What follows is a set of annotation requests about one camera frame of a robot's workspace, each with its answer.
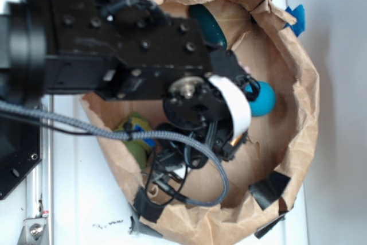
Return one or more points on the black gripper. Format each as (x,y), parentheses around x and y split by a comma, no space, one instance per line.
(214,109)

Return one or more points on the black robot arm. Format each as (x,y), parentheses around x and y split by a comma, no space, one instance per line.
(127,50)

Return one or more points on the blue textured ball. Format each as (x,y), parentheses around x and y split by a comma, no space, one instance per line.
(265,101)

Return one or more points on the pink plush bunny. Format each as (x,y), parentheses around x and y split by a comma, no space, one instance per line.
(246,69)

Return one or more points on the dark green oblong object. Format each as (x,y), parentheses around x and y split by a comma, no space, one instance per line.
(210,28)

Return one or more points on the yellow green plush toy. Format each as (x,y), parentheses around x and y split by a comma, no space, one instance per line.
(139,148)

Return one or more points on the brown paper bag container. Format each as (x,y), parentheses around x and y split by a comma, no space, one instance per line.
(283,141)

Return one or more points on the black tape bottom right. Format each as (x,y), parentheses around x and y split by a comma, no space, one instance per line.
(270,189)

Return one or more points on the black tape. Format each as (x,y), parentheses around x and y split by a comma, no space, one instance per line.
(146,208)
(270,189)

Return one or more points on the black tape bottom left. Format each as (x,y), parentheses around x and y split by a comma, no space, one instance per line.
(146,208)

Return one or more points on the blue tape piece right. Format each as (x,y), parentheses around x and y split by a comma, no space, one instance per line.
(300,25)

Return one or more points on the aluminium extrusion rail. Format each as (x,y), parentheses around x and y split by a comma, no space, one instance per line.
(39,183)

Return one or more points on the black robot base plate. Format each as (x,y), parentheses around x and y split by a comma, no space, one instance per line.
(20,150)

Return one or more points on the metal corner bracket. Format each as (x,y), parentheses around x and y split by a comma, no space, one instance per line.
(34,232)

